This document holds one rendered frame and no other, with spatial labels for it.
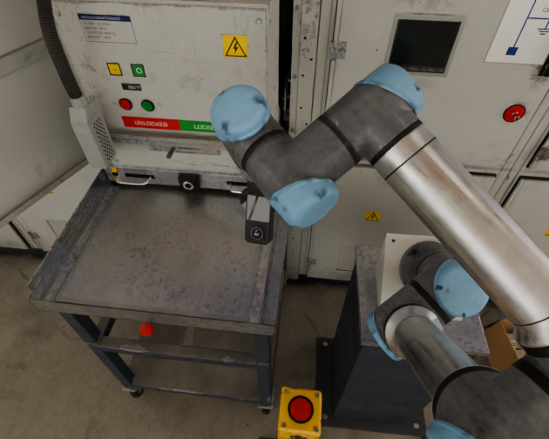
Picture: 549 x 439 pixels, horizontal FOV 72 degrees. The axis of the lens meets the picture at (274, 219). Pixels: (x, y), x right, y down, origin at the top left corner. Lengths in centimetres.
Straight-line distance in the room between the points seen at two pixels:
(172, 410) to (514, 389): 146
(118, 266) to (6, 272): 142
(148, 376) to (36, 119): 100
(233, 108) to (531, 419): 46
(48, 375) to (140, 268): 106
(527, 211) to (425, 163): 126
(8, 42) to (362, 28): 92
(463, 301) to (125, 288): 79
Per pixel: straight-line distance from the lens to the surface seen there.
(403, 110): 47
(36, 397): 202
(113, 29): 102
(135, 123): 114
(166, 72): 102
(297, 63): 121
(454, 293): 87
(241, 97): 49
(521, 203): 166
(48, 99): 135
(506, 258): 47
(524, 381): 52
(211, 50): 95
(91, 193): 124
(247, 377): 160
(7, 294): 237
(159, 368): 167
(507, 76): 130
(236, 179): 115
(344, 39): 115
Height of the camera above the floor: 168
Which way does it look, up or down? 48 degrees down
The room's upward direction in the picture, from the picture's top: straight up
